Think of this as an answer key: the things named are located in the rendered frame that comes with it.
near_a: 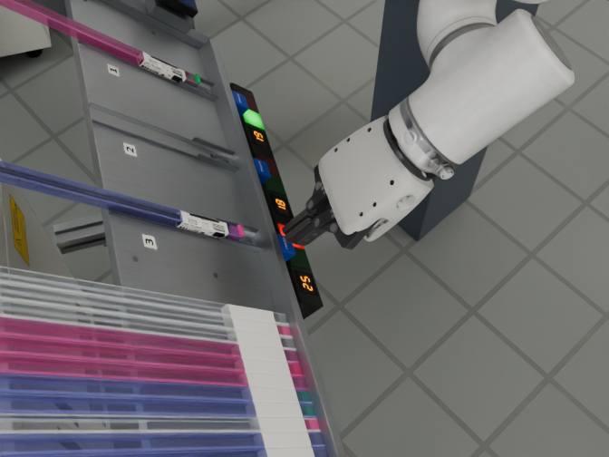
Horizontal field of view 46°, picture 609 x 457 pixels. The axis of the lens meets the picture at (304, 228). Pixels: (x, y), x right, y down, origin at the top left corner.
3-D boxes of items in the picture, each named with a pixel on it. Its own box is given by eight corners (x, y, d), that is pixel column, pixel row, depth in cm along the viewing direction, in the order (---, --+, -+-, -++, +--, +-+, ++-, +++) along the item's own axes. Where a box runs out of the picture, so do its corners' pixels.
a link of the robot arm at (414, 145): (475, 178, 71) (450, 194, 73) (441, 111, 76) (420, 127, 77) (430, 154, 65) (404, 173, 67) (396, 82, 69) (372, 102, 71)
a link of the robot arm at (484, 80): (394, 75, 70) (425, 147, 65) (507, -19, 64) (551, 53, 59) (442, 107, 76) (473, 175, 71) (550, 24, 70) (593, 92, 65)
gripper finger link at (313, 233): (353, 233, 77) (309, 265, 80) (344, 209, 78) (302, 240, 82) (334, 228, 74) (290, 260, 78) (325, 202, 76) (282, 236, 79)
